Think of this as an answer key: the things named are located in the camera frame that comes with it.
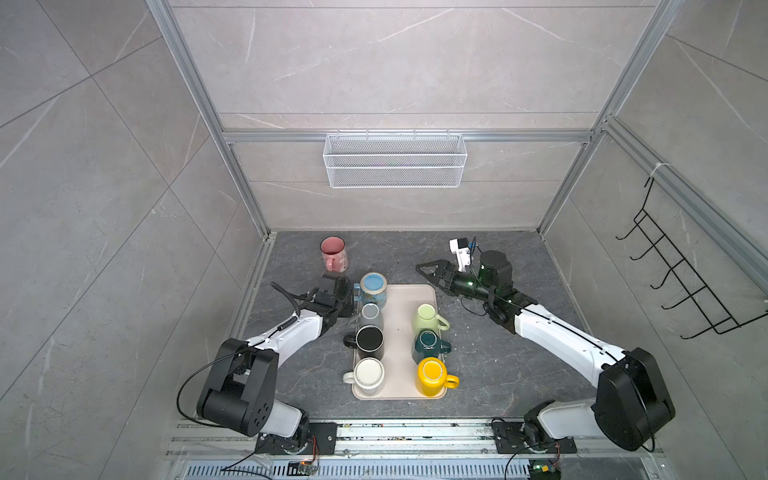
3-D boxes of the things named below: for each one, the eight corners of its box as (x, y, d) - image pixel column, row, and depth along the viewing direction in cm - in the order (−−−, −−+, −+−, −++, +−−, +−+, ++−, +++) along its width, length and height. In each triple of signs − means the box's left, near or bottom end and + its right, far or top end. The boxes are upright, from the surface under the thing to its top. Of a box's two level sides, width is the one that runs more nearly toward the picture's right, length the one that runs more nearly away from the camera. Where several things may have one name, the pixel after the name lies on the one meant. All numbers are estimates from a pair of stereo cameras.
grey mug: (360, 333, 93) (358, 319, 85) (361, 317, 96) (359, 302, 89) (383, 333, 93) (382, 319, 85) (383, 317, 96) (383, 302, 89)
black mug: (345, 362, 87) (341, 350, 80) (347, 337, 92) (344, 324, 85) (384, 362, 87) (383, 350, 80) (384, 337, 92) (384, 324, 85)
